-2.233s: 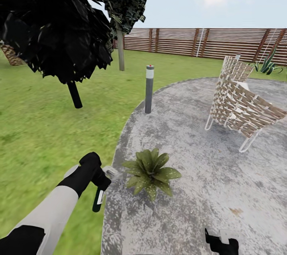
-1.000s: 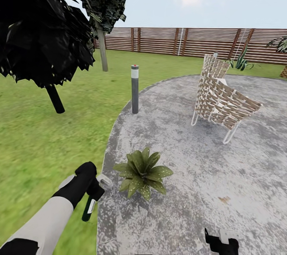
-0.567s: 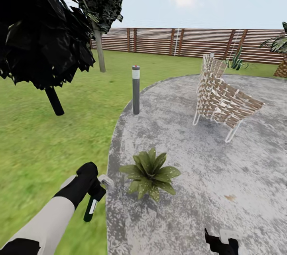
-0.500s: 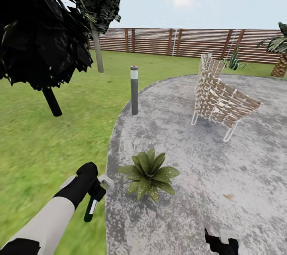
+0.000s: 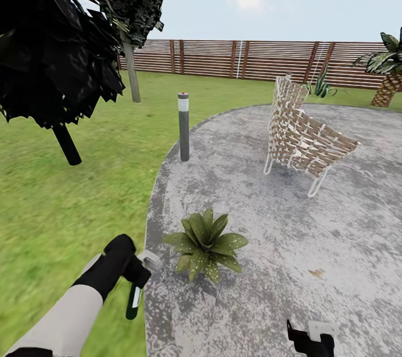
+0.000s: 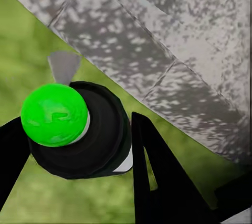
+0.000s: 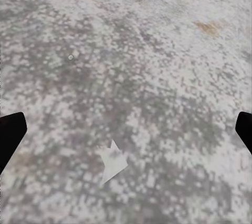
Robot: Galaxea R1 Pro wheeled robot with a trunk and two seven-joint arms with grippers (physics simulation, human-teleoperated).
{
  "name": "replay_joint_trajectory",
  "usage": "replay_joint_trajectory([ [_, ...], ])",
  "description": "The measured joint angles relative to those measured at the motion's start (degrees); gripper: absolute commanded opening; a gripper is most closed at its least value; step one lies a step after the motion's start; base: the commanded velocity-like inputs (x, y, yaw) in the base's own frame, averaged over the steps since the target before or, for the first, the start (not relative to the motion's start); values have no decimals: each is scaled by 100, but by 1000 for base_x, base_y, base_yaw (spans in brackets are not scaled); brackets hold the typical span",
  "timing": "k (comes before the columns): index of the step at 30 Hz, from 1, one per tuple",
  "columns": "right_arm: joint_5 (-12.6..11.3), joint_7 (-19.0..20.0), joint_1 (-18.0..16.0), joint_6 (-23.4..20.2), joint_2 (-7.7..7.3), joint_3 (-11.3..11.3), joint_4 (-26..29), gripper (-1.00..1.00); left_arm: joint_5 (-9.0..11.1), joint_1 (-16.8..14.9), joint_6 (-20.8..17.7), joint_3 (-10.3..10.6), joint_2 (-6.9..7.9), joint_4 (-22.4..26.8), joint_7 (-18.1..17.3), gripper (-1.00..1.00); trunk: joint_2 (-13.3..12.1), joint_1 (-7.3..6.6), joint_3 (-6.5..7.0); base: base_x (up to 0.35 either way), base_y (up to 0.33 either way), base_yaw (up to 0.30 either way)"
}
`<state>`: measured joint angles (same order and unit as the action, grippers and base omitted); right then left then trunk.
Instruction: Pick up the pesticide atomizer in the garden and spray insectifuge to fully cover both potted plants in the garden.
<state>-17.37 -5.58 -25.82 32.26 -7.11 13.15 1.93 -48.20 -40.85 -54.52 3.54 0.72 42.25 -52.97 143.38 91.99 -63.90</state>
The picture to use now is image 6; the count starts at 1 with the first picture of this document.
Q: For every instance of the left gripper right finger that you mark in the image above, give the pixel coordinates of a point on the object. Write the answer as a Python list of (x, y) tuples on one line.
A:
[(183, 203)]

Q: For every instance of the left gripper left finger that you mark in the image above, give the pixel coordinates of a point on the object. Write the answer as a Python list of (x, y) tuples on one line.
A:
[(14, 152)]

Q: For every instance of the insectifuge atomizer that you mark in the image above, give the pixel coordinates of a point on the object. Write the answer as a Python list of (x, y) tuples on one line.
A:
[(77, 130)]

